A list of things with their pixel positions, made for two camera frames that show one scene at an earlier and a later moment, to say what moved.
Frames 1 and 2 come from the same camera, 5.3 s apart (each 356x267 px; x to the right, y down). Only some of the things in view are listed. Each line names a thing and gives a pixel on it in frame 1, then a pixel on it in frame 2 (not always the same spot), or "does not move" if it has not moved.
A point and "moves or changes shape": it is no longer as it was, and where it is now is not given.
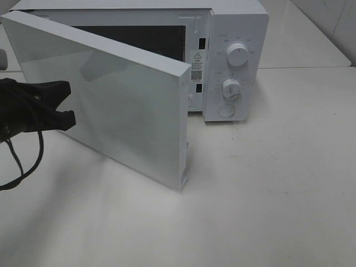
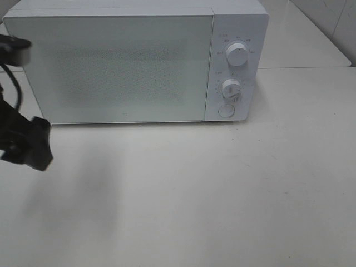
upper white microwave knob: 237,54 does not move
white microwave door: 131,104 moves or changes shape
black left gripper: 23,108 -> 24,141
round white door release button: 226,110 does not move
